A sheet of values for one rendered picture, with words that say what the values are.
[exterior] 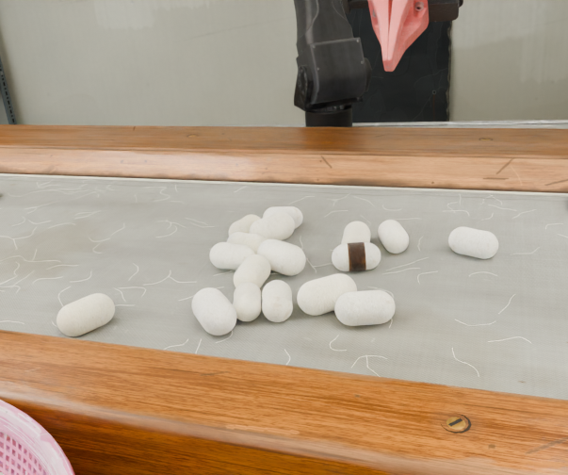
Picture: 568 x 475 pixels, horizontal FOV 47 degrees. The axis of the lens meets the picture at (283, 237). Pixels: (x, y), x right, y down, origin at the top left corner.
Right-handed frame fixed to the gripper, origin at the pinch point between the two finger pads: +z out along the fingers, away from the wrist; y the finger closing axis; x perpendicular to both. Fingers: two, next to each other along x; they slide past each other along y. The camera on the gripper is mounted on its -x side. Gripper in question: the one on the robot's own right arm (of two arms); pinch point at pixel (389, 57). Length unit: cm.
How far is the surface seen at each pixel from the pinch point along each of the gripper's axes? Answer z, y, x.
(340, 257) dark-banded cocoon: 17.3, -1.5, -0.6
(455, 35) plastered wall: -131, -5, 141
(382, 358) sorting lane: 25.1, 2.7, -5.2
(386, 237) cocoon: 14.6, 1.1, 1.6
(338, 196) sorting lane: 7.1, -4.8, 9.5
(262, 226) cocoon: 14.6, -7.9, 0.8
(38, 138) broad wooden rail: -1.3, -41.6, 12.7
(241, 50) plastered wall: -126, -83, 138
